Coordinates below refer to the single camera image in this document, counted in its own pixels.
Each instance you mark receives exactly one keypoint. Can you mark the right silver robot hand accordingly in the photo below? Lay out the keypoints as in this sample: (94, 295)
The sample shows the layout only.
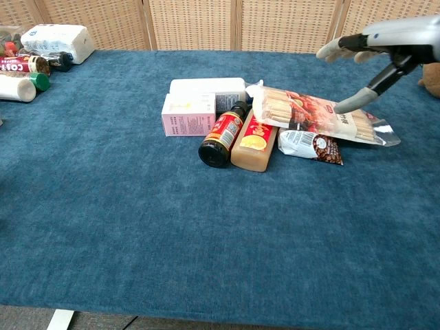
(395, 38)

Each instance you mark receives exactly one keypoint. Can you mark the clear breadstick snack bag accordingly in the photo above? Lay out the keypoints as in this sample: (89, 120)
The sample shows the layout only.
(302, 109)

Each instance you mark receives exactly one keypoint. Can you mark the white coffee bean packet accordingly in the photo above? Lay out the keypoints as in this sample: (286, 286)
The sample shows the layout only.
(309, 146)

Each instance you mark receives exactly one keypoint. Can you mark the lemon tea bottle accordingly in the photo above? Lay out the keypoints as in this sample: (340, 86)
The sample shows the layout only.
(254, 144)

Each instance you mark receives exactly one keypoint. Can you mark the dark soy sauce bottle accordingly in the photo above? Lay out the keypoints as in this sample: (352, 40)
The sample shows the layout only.
(223, 137)

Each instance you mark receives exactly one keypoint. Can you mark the white tissue paper pack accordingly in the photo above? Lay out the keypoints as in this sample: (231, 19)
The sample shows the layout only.
(58, 39)

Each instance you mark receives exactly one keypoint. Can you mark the red coffee can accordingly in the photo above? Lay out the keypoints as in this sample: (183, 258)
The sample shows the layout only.
(20, 64)

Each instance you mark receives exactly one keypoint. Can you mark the white bottle beige cap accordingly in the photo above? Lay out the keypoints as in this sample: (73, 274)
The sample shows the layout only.
(15, 90)

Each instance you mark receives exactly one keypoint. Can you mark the clear bag of colourful items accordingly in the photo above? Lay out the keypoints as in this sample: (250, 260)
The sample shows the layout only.
(10, 39)

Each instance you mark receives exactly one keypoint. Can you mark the brown plush toy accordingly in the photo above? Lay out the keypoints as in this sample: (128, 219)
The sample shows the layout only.
(431, 79)

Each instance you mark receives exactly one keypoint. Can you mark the woven folding screen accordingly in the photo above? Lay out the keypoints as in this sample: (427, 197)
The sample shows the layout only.
(220, 24)

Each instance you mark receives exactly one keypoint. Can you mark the white rectangular box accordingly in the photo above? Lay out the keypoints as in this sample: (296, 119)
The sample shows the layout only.
(206, 87)

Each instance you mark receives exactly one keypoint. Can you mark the pink and white box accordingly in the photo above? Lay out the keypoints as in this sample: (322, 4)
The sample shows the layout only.
(189, 118)

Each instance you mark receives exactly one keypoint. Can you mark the blue velvet tablecloth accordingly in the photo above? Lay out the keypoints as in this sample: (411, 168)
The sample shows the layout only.
(172, 223)

